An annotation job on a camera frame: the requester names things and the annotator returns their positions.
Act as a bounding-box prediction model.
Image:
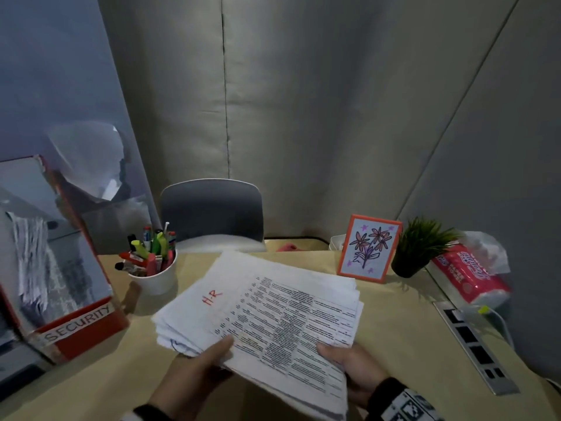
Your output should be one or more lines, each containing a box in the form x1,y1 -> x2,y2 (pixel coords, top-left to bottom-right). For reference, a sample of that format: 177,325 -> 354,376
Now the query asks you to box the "person's right hand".
316,342 -> 390,408

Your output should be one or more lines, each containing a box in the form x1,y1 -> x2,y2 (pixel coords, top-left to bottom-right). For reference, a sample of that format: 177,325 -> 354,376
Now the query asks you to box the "person's left hand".
148,335 -> 236,421

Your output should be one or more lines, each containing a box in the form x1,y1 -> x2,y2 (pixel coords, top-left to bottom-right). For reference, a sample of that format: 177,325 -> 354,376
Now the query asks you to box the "HR paper pile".
151,251 -> 365,421

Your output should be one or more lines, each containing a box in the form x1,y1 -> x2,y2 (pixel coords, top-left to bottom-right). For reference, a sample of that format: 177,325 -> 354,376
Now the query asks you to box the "red security file box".
0,155 -> 130,364

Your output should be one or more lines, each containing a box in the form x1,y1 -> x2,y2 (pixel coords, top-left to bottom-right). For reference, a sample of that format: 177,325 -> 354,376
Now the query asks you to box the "black admin file box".
0,310 -> 53,402

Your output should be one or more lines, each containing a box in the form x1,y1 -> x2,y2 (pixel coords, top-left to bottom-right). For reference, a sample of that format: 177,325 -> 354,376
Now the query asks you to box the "white pen cup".
127,251 -> 178,296

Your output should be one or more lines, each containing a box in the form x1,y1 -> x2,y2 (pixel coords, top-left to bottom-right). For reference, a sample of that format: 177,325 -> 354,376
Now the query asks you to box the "green plant in black pot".
390,218 -> 461,279

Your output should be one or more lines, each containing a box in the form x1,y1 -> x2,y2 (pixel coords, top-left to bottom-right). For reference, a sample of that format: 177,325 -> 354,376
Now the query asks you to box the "orange framed flower drawing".
336,214 -> 403,284

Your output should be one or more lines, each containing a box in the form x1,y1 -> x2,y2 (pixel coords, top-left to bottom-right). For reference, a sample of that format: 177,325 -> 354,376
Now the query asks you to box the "bunch of coloured markers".
115,222 -> 178,278

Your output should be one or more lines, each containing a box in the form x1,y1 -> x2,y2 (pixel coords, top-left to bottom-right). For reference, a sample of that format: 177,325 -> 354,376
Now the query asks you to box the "grey desk socket strip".
432,301 -> 521,396

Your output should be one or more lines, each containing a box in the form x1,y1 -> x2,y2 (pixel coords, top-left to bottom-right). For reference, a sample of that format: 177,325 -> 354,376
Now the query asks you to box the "red white paper towel pack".
425,244 -> 512,310

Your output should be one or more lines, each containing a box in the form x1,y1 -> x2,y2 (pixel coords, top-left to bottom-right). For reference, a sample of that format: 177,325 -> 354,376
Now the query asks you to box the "grey chair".
159,178 -> 267,254

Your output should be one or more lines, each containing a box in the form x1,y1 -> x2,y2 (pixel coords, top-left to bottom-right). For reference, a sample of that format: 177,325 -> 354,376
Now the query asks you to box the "clear plastic bag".
458,230 -> 511,275

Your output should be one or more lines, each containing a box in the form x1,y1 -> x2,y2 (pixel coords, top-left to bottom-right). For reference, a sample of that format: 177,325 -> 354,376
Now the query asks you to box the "white power cable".
477,304 -> 516,349

